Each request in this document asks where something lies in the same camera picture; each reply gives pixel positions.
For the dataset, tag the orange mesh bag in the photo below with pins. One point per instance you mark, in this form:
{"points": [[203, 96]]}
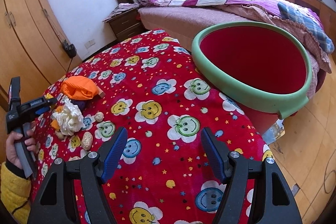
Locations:
{"points": [[78, 87]]}

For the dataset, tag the walnut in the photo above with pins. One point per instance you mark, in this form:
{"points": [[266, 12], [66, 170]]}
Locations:
{"points": [[99, 117]]}

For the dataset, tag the red bin with green rim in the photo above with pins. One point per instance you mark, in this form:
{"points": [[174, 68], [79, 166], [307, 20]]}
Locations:
{"points": [[249, 61]]}

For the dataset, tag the person's left hand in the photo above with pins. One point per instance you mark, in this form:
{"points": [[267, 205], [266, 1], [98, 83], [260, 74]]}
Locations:
{"points": [[14, 146]]}

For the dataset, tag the orange peel piece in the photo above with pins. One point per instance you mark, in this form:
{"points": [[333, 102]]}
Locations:
{"points": [[60, 109], [55, 124]]}

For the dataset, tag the small tan block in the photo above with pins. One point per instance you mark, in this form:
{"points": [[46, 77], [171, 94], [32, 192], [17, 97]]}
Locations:
{"points": [[101, 93]]}

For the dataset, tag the black hanging pouch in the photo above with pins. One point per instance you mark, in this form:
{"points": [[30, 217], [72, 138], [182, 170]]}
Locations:
{"points": [[68, 48]]}

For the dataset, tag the bed with pink sheet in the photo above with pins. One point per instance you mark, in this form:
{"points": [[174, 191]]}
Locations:
{"points": [[168, 22]]}

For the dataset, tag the peanut in shell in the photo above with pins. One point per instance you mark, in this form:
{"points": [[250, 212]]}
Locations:
{"points": [[87, 141], [61, 134], [75, 159]]}

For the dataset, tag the red smiley flower tablecloth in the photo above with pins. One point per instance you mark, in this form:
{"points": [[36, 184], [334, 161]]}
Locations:
{"points": [[162, 98]]}

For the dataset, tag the blue plaid cloth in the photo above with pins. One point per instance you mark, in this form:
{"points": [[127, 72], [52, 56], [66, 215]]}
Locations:
{"points": [[307, 22]]}

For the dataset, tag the pink clothes pile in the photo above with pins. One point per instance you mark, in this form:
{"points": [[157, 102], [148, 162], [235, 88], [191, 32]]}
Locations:
{"points": [[120, 10]]}

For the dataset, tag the dark wooden nightstand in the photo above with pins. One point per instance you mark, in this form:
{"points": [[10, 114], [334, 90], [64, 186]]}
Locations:
{"points": [[126, 24]]}

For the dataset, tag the light wooden wardrobe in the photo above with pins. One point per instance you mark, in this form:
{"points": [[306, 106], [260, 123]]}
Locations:
{"points": [[26, 29]]}

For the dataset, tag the person's left forearm yellow sleeve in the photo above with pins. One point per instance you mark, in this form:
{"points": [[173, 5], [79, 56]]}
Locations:
{"points": [[13, 192]]}

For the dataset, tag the white wall socket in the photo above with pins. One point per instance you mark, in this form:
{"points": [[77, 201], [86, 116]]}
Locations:
{"points": [[90, 44]]}

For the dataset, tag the white tissue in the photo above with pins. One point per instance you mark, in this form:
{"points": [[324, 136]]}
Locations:
{"points": [[69, 119]]}

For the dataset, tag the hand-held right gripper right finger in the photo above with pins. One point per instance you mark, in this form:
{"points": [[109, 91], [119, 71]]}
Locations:
{"points": [[214, 153]]}

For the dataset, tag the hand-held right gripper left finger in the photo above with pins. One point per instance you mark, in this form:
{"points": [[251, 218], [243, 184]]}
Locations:
{"points": [[114, 153]]}

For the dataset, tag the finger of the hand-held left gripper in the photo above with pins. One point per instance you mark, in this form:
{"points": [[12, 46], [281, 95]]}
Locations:
{"points": [[42, 103]]}

